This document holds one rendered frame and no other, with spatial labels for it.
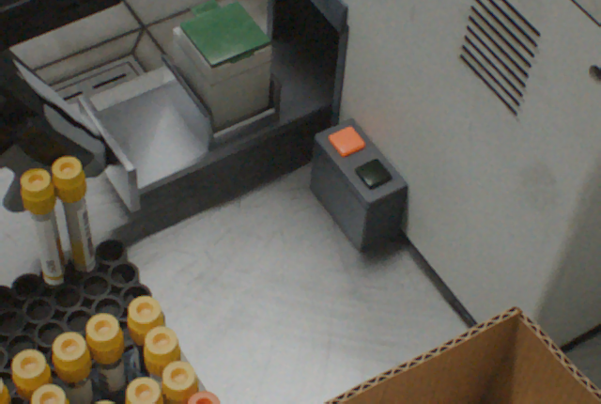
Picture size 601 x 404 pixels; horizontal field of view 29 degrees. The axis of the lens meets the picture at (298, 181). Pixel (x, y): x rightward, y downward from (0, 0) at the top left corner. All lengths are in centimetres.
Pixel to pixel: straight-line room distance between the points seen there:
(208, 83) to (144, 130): 6
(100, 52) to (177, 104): 133
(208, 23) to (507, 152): 20
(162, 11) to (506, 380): 161
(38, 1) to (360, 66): 20
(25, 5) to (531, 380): 29
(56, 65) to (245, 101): 135
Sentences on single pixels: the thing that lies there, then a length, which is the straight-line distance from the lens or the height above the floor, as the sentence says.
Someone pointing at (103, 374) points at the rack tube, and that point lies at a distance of 57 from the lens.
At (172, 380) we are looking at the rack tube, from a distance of 53.
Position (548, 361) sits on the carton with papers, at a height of 101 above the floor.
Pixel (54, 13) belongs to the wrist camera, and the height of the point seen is 106.
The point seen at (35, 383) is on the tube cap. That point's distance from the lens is 54.
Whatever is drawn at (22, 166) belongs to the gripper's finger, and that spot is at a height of 96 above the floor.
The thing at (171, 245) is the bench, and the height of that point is 88.
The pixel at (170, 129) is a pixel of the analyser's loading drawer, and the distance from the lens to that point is 71.
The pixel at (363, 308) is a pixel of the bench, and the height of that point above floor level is 88.
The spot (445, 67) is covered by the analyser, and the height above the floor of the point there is 103.
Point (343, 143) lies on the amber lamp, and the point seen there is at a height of 93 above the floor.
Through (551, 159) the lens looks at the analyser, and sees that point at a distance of 55.
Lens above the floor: 145
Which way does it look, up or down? 52 degrees down
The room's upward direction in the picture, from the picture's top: 4 degrees clockwise
